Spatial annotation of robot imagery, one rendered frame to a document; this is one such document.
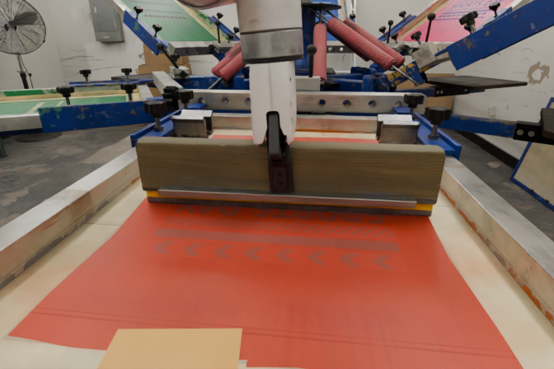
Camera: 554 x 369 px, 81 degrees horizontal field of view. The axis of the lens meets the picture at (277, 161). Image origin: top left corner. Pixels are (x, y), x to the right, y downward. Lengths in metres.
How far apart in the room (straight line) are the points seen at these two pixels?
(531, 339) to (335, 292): 0.16
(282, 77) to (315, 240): 0.20
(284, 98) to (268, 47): 0.06
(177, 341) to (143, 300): 0.06
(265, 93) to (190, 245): 0.20
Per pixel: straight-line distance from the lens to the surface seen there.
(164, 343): 0.31
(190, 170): 0.47
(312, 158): 0.43
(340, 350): 0.30
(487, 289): 0.40
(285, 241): 0.41
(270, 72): 0.38
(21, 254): 0.44
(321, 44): 1.26
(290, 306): 0.33
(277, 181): 0.43
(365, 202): 0.44
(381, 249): 0.41
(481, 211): 0.48
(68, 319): 0.37
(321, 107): 0.92
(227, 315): 0.32
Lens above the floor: 1.18
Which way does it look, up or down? 21 degrees down
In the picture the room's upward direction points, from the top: straight up
